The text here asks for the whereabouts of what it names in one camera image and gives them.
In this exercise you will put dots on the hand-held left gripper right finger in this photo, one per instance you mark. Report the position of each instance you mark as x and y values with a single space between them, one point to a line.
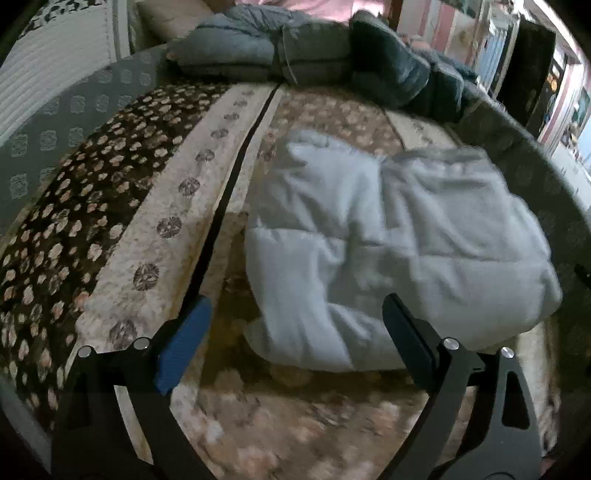
406 332

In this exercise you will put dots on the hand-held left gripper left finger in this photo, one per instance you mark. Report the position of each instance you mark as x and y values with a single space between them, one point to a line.
184 346

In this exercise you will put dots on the white padded jacket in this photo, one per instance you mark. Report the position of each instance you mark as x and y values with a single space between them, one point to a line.
392 240

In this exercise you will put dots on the floral brown beige bed blanket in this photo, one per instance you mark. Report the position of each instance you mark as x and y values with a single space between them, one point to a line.
152 198

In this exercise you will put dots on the grey patterned bedsheet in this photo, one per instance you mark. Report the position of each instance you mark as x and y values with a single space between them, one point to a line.
60 124

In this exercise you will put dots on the dark tall cabinet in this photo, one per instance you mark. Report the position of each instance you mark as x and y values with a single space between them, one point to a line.
528 74

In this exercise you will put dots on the white slatted furniture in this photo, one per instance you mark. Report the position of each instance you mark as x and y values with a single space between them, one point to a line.
496 46

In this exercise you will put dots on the beige pillow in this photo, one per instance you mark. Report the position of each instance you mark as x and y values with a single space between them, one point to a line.
171 18

